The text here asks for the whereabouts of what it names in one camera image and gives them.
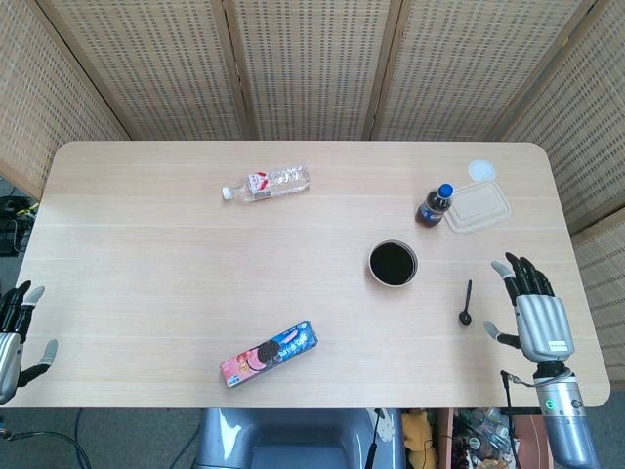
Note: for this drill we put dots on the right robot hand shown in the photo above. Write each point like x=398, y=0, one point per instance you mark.
x=544, y=325

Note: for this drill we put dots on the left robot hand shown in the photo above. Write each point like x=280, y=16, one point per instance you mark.
x=9, y=352

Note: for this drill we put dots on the black plastic spoon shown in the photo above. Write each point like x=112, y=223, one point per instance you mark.
x=465, y=318

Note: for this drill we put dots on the white bowl with cola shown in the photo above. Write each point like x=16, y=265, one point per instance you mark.
x=393, y=264

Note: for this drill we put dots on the woven bamboo screen panel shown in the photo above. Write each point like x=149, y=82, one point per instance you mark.
x=39, y=98
x=317, y=63
x=161, y=63
x=464, y=63
x=605, y=293
x=586, y=122

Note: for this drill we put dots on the wooden crate with clutter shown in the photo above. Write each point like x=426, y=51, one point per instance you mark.
x=478, y=439

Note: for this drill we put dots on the beige rectangular container lid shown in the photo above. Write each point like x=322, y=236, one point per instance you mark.
x=478, y=207

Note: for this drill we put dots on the cola bottle with blue cap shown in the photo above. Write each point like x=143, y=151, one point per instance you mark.
x=432, y=210

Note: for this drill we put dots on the yellow plush toy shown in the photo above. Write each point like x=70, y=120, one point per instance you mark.
x=417, y=430

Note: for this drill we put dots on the white round lid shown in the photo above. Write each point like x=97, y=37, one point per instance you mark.
x=482, y=170

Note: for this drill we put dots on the blue pink cookie box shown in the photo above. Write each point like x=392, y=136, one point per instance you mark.
x=268, y=354

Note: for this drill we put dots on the grey robot torso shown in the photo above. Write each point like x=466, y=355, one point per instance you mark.
x=293, y=439

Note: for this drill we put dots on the clear plastic water bottle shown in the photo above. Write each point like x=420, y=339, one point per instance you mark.
x=273, y=183

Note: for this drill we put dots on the white metal bracket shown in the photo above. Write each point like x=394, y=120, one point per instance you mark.
x=386, y=427

